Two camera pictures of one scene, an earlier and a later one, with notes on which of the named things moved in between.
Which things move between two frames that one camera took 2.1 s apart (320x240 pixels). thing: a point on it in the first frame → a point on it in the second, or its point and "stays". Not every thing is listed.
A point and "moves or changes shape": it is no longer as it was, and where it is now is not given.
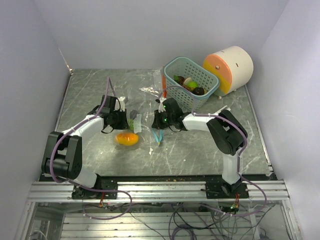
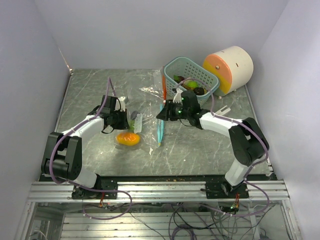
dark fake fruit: x=199 y=91 stays
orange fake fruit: x=127 y=139 stays
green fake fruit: x=131 y=123 stays
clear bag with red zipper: x=159 y=87 stays
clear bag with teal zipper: x=140 y=138 moves or changes shape
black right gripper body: x=163 y=120 → x=177 y=111
